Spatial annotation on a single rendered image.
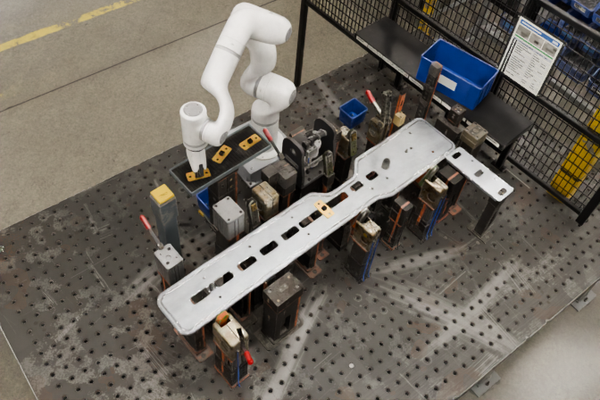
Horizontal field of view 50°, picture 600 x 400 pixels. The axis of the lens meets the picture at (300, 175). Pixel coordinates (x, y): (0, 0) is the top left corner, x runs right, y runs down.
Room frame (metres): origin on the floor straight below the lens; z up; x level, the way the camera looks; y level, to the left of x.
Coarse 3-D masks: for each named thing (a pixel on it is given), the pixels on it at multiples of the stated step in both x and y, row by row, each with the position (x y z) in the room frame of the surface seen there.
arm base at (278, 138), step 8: (256, 128) 1.83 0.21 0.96; (272, 128) 1.84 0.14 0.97; (264, 136) 1.82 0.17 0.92; (272, 136) 1.84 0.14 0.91; (280, 136) 1.93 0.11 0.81; (280, 144) 1.88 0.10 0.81; (264, 152) 1.82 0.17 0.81; (272, 152) 1.83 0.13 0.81; (280, 152) 1.84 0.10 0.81; (264, 160) 1.79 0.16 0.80
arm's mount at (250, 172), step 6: (240, 126) 1.97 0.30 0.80; (282, 132) 1.96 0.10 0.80; (252, 162) 1.77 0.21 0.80; (258, 162) 1.77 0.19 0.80; (264, 162) 1.78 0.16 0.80; (270, 162) 1.78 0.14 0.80; (240, 168) 1.76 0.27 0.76; (246, 168) 1.73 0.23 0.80; (252, 168) 1.73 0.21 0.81; (258, 168) 1.74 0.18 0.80; (240, 174) 1.76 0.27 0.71; (246, 174) 1.73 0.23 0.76; (252, 174) 1.71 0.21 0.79; (258, 174) 1.74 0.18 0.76; (246, 180) 1.73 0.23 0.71; (252, 180) 1.73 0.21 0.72; (258, 180) 1.74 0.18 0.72; (252, 186) 1.71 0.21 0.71
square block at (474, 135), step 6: (468, 126) 1.89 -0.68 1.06; (474, 126) 1.90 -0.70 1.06; (480, 126) 1.90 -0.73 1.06; (462, 132) 1.87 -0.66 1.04; (468, 132) 1.86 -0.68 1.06; (474, 132) 1.86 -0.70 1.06; (480, 132) 1.87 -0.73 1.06; (486, 132) 1.87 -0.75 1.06; (462, 138) 1.86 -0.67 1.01; (468, 138) 1.85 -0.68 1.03; (474, 138) 1.83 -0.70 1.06; (480, 138) 1.84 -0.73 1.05; (462, 144) 1.86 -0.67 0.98; (468, 144) 1.84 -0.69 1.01; (474, 144) 1.82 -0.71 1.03; (480, 144) 1.86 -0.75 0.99; (468, 150) 1.83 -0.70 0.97; (474, 150) 1.84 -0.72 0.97; (456, 156) 1.86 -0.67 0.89; (474, 156) 1.86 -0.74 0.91
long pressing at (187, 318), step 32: (416, 128) 1.90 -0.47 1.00; (416, 160) 1.72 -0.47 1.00; (352, 192) 1.52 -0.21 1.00; (384, 192) 1.54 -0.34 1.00; (288, 224) 1.34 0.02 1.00; (320, 224) 1.35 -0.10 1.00; (224, 256) 1.17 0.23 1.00; (256, 256) 1.18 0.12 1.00; (288, 256) 1.20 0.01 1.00; (192, 288) 1.03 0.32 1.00; (224, 288) 1.04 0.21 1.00; (192, 320) 0.91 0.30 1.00
